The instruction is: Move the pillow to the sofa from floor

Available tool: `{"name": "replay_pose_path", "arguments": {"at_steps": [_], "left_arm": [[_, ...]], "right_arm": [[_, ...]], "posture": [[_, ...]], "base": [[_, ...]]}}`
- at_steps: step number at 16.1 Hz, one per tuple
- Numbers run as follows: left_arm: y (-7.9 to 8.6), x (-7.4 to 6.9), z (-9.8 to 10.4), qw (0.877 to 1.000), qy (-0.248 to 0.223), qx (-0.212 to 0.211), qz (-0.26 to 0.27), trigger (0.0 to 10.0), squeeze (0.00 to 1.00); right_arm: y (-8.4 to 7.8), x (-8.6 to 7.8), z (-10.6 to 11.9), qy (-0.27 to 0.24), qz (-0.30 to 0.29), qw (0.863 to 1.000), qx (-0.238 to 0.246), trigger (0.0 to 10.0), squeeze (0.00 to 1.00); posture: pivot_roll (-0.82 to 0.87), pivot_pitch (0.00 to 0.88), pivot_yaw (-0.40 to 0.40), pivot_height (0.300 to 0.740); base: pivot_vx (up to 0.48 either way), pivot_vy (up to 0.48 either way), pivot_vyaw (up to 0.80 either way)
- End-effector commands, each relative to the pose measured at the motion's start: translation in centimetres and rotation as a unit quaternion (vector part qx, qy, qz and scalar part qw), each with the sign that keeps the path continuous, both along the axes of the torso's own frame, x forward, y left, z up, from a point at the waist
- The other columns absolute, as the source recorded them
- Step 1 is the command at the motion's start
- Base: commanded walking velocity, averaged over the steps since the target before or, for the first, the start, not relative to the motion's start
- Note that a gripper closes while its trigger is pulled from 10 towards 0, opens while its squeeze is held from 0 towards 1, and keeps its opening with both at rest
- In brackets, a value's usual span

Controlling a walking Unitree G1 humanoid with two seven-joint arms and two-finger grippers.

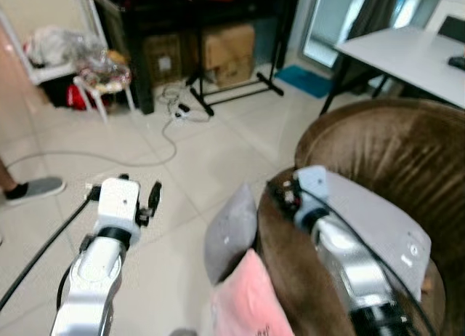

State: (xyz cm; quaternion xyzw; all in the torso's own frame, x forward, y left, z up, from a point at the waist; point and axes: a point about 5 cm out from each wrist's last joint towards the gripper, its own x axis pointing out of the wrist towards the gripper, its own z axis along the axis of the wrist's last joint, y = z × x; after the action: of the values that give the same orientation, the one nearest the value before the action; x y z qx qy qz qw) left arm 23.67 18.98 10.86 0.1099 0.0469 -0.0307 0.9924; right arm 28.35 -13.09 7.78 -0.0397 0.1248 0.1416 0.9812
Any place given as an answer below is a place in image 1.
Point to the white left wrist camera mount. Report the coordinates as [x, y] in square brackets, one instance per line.
[118, 205]

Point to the red bag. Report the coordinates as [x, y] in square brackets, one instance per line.
[76, 97]

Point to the white shelf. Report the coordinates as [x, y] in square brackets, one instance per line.
[43, 73]

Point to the black screen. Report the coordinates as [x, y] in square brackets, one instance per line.
[452, 28]

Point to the white stool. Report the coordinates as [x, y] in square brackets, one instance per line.
[102, 96]

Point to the glass door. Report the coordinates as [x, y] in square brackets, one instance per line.
[327, 20]

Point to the black shelf rack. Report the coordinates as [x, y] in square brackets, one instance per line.
[145, 16]

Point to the black metal stand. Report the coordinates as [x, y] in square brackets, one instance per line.
[232, 96]

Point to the grey pillow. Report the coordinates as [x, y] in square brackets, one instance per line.
[378, 220]
[231, 238]

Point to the brown velvet sofa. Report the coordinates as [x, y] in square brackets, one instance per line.
[392, 147]

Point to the person's bare leg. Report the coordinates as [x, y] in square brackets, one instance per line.
[6, 176]

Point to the crumpled white plastic bag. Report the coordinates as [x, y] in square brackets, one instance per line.
[54, 45]

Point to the clear bag with colourful contents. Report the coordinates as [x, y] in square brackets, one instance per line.
[105, 70]

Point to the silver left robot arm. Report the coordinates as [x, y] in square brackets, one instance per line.
[94, 278]

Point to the black remote control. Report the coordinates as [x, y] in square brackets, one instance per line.
[457, 62]

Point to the grey curtain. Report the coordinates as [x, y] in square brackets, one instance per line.
[372, 9]

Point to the white table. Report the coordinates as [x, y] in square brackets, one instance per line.
[410, 56]

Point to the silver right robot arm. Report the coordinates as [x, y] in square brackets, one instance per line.
[349, 267]

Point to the white power strip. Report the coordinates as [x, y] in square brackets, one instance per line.
[183, 114]

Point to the small cardboard box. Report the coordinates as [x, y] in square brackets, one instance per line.
[163, 58]

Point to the blue floor mat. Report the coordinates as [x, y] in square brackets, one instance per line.
[304, 80]

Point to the pale grey right wrist camera mount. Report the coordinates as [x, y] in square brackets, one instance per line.
[312, 187]

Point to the person's grey shoe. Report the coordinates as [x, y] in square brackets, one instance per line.
[36, 189]

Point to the pink pillow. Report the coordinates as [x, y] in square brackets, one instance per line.
[247, 303]

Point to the large cardboard box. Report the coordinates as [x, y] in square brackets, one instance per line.
[229, 52]

